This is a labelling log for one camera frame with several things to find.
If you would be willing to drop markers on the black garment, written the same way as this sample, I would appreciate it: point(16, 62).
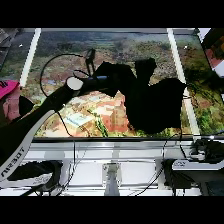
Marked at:
point(25, 105)
point(153, 106)

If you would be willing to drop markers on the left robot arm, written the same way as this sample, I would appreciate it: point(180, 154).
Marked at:
point(31, 116)

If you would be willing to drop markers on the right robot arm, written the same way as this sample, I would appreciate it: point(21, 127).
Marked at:
point(200, 165)

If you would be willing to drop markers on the heap of clothes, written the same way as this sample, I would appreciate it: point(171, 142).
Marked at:
point(216, 45)

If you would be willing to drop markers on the pale pink garment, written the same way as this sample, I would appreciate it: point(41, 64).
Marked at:
point(11, 108)

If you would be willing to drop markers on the bright pink garment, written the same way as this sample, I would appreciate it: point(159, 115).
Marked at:
point(7, 87)

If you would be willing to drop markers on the grey garment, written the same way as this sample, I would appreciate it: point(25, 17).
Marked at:
point(6, 36)

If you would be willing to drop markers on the silver frame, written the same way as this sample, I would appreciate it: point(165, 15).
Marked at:
point(133, 150)

